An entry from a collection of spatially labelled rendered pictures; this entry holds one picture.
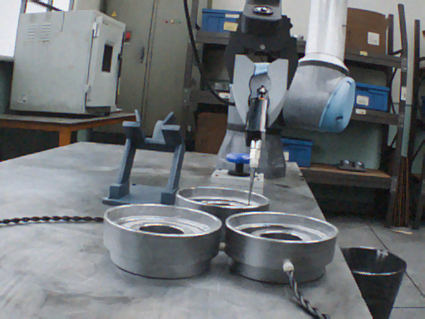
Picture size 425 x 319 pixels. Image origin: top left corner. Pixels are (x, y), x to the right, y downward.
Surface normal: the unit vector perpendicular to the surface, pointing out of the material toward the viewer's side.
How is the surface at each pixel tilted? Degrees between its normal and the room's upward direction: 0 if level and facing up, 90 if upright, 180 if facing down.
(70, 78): 90
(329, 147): 90
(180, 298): 0
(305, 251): 90
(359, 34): 93
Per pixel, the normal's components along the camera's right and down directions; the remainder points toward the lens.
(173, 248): 0.26, 0.15
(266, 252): -0.37, 0.08
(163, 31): -0.11, 0.11
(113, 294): 0.09, -0.99
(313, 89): -0.39, -0.17
